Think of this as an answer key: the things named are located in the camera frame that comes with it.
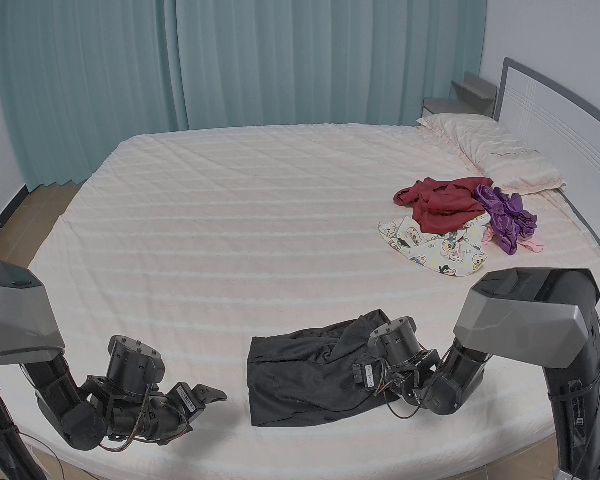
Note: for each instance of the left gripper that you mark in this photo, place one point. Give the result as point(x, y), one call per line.
point(170, 415)

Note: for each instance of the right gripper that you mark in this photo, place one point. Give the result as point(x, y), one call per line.
point(380, 380)

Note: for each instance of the black T-shirt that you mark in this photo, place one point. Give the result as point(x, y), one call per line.
point(300, 378)

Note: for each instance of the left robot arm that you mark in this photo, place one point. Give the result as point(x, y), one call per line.
point(15, 318)

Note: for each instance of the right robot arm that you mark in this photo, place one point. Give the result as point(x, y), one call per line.
point(525, 318)

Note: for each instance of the bed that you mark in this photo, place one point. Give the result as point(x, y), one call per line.
point(230, 218)

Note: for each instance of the white printed garment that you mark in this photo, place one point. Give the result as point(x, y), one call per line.
point(445, 258)

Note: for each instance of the dark red garment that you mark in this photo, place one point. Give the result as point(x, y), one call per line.
point(445, 208)

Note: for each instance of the purple garment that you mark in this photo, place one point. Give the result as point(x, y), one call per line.
point(505, 223)

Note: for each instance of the pink garment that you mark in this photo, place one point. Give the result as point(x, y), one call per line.
point(535, 247)

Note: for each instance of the cream pillow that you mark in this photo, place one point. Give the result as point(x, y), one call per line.
point(500, 153)

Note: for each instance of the grey bedside table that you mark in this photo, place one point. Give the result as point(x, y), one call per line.
point(450, 104)

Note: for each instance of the blue-green curtain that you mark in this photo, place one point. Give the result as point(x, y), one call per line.
point(330, 43)
point(90, 68)

